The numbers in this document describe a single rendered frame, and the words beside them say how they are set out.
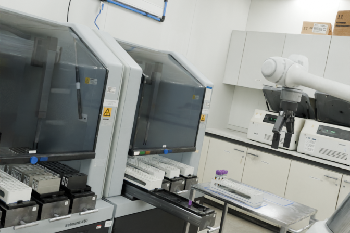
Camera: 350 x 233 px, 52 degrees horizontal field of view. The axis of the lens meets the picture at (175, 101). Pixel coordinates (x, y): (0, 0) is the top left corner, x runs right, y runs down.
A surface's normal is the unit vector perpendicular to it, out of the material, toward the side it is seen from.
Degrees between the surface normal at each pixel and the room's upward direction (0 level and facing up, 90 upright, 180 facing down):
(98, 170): 90
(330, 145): 90
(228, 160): 90
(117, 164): 90
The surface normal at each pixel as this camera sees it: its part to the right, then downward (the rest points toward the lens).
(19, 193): 0.77, 0.17
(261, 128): -0.64, -0.07
